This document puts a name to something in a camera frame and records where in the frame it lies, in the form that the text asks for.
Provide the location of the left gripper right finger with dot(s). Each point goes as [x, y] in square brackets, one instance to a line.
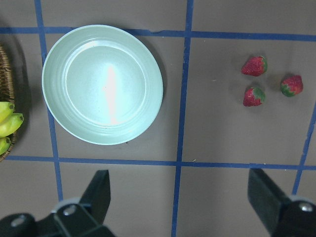
[266, 198]

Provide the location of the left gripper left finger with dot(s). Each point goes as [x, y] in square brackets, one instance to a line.
[96, 197]

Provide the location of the strawberry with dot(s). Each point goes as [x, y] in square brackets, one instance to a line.
[253, 96]
[255, 66]
[292, 86]

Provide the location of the light green plate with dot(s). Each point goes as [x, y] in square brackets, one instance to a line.
[102, 85]

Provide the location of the yellow banana bunch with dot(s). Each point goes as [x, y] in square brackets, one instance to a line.
[10, 122]

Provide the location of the wicker basket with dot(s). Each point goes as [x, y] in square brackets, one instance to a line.
[7, 91]

